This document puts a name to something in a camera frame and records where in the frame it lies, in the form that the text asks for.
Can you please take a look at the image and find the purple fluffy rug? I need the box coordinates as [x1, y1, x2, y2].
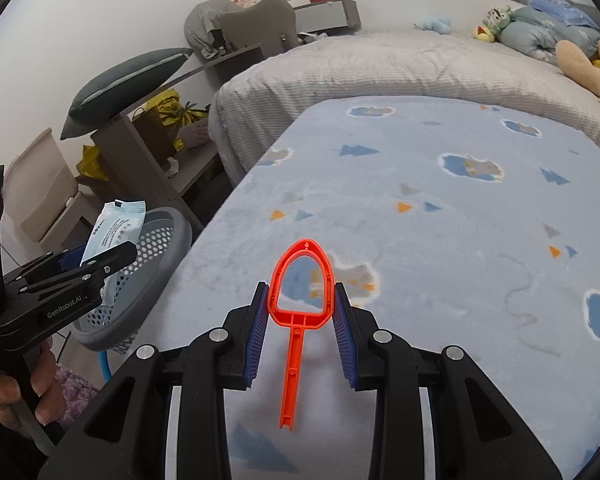
[55, 364, 100, 428]

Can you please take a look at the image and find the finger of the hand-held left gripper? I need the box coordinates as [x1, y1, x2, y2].
[2, 247, 87, 286]
[20, 241, 138, 293]

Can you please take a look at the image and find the grey chair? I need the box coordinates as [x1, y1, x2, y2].
[219, 0, 301, 53]

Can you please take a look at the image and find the blue printed pillow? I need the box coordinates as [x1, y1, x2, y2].
[529, 0, 600, 28]

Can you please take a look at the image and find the pink paper bag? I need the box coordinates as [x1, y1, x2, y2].
[179, 119, 213, 149]

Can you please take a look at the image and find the light blue quilt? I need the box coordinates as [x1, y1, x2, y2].
[497, 6, 600, 66]

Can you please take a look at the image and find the person's left forearm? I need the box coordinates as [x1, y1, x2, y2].
[0, 377, 46, 480]

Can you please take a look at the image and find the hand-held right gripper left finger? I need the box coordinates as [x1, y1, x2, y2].
[37, 281, 271, 480]

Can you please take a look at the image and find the grey wall shelf unit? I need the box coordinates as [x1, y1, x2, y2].
[292, 0, 362, 36]

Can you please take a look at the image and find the grey wooden desk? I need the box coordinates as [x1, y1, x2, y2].
[91, 42, 263, 233]

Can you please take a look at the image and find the blue plush toy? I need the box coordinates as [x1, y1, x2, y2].
[414, 15, 452, 35]

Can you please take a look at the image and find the person's left hand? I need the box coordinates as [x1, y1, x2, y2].
[0, 337, 66, 433]

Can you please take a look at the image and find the grey bag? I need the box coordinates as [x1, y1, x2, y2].
[184, 0, 241, 51]

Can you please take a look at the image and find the bed with grey cover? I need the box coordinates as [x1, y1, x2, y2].
[207, 0, 600, 191]

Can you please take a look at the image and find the blue tube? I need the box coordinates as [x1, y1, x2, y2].
[97, 349, 115, 382]

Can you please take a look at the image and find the green plush toy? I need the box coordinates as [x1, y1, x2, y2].
[472, 5, 513, 43]

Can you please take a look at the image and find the tan teddy bear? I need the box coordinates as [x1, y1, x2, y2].
[555, 40, 600, 121]

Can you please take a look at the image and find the orange plastic scoop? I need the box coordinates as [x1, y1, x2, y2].
[267, 237, 337, 432]

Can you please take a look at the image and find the yellow plastic bag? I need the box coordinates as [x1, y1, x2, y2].
[77, 144, 111, 181]

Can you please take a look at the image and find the light blue printed blanket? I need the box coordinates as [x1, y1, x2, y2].
[120, 95, 600, 480]

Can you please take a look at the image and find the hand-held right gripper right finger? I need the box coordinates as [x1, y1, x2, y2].
[332, 281, 563, 480]

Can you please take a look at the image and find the brown paper bag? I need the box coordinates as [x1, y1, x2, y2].
[132, 105, 178, 161]

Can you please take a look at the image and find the grey mesh basket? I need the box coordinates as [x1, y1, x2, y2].
[70, 206, 193, 352]

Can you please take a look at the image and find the yellow gift wrap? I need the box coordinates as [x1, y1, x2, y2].
[147, 89, 208, 126]

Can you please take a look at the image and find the dark green cushion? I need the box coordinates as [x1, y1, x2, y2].
[60, 47, 193, 141]

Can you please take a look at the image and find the blue wipes packet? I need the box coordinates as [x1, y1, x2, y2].
[80, 200, 147, 311]

